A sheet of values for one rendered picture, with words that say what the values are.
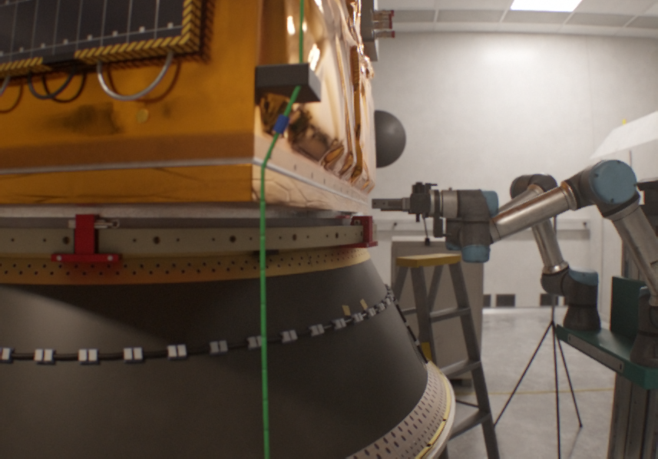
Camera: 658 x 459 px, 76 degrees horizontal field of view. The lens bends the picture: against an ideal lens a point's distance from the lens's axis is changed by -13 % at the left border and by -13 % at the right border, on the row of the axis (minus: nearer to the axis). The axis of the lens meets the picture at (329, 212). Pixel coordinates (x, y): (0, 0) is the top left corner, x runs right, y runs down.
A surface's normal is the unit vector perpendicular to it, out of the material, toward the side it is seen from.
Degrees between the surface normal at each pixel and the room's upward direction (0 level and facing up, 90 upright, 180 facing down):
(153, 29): 90
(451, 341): 90
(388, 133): 90
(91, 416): 62
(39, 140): 95
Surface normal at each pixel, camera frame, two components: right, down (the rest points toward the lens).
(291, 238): 0.73, -0.01
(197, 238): 0.53, -0.01
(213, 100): -0.11, 0.14
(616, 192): -0.27, -0.13
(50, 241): 0.24, -0.01
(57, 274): 0.21, -0.48
